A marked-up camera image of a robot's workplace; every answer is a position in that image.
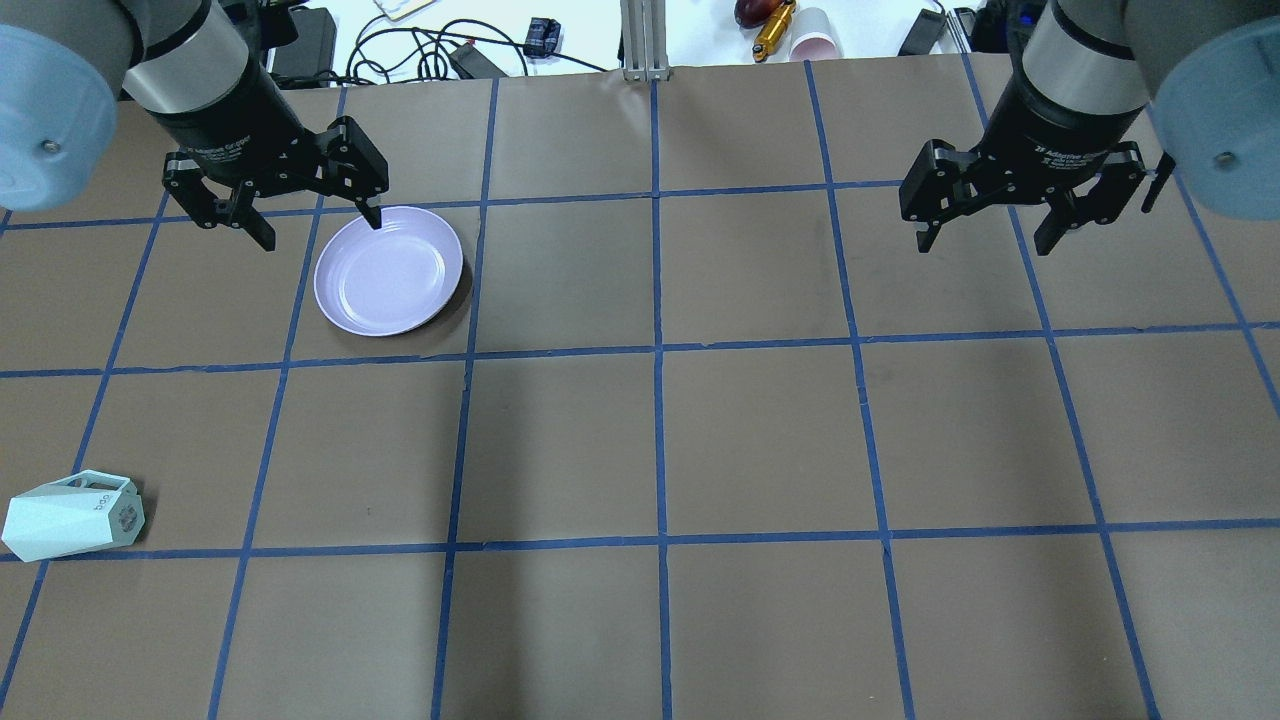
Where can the pink paper cup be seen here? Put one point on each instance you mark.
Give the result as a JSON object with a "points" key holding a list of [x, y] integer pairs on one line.
{"points": [[813, 37]]}

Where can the black power adapter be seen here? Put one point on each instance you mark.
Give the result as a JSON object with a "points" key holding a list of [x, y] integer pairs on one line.
{"points": [[469, 63]]}

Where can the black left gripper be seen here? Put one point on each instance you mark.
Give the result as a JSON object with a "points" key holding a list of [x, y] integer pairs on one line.
{"points": [[232, 125]]}

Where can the yellow metal bottle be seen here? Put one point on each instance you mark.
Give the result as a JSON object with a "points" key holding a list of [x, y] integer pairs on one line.
{"points": [[775, 18]]}

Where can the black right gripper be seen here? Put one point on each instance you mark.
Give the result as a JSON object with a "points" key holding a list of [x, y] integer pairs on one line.
{"points": [[1052, 125]]}

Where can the aluminium frame post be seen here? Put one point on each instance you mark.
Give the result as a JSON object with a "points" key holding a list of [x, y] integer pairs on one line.
{"points": [[644, 41]]}

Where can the small blue black device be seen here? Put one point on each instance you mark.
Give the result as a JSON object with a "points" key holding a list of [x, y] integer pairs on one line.
{"points": [[542, 39]]}

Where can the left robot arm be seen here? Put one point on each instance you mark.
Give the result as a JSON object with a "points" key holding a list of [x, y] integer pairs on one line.
{"points": [[66, 63]]}

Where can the mint green faceted cup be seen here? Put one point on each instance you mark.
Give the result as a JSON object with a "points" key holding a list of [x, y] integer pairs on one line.
{"points": [[88, 512]]}

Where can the lilac plastic plate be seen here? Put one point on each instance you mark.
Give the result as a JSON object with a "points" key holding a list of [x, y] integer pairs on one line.
{"points": [[391, 280]]}

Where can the black laptop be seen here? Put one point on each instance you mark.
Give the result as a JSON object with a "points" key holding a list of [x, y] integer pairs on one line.
{"points": [[307, 60]]}

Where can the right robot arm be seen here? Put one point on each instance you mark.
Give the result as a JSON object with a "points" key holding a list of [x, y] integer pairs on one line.
{"points": [[1206, 71]]}

